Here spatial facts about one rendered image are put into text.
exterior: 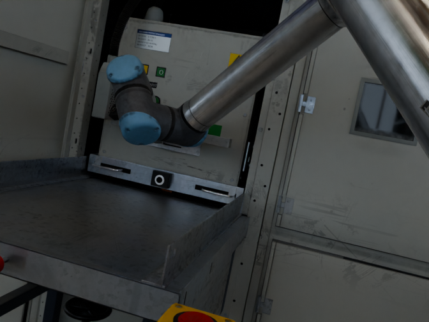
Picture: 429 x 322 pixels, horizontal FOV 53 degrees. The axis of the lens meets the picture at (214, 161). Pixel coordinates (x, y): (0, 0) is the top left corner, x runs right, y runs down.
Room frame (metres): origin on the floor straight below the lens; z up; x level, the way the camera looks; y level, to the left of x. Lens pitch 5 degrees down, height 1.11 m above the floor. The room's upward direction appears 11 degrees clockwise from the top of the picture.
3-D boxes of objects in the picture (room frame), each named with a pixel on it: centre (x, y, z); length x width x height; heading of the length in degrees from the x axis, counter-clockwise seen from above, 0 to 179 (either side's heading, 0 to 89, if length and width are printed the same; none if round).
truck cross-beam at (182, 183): (1.43, 0.15, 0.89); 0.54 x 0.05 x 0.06; 77
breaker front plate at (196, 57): (1.41, 0.15, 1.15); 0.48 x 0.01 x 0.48; 77
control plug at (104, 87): (1.39, 0.37, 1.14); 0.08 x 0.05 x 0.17; 167
